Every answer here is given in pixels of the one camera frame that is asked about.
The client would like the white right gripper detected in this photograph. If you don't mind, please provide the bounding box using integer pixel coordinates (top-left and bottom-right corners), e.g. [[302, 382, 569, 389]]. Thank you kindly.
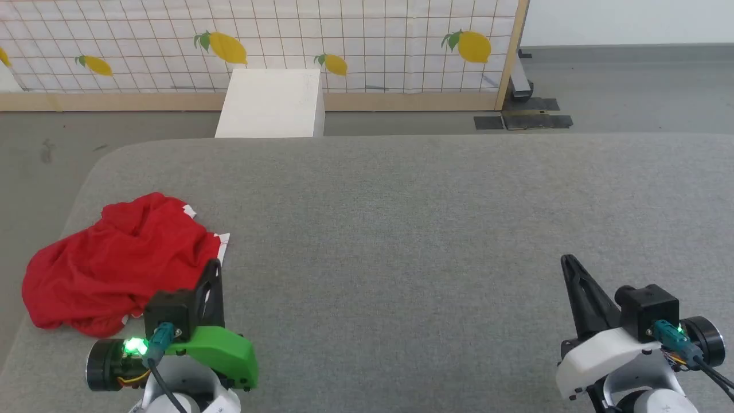
[[555, 254, 661, 400]]

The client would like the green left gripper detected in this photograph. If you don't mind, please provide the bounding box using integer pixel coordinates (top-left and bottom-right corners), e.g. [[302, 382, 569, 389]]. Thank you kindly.
[[166, 259, 259, 392]]

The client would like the red garment with white stripe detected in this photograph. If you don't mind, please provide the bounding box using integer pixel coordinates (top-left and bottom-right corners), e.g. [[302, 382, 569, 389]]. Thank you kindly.
[[22, 192, 231, 338]]

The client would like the grey fabric sofa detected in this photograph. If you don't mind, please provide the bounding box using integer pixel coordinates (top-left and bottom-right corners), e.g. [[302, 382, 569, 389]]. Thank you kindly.
[[0, 133, 734, 413]]

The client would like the long black floor mat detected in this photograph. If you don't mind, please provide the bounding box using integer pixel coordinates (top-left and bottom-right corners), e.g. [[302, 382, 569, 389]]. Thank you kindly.
[[502, 114, 574, 130]]

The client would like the white box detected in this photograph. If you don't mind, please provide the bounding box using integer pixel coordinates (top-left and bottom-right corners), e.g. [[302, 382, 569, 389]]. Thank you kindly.
[[215, 69, 326, 139]]

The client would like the black floor mat under foot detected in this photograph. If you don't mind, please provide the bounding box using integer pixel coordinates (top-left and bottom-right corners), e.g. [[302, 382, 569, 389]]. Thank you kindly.
[[505, 98, 560, 112]]

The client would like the metal screen foot bar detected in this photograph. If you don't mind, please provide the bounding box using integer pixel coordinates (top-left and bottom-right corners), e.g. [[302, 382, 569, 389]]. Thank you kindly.
[[509, 50, 535, 103]]

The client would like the lemon-patterned grid screen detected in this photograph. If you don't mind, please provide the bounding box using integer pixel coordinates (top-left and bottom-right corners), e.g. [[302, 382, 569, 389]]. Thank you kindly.
[[0, 0, 530, 112]]

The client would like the lemon print grid screen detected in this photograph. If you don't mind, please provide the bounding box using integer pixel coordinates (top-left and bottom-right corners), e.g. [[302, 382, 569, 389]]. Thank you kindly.
[[0, 0, 520, 95]]

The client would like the left camera cable teal plug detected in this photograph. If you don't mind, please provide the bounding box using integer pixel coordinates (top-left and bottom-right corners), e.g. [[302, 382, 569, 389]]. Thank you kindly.
[[143, 322, 191, 413]]

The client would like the camera cable teal plug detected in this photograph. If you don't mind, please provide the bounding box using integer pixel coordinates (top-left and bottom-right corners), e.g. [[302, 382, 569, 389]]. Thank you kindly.
[[653, 320, 734, 402], [143, 322, 191, 413]]

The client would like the right camera cable teal plug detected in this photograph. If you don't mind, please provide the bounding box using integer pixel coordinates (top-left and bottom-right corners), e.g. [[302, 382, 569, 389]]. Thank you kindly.
[[653, 320, 734, 402]]

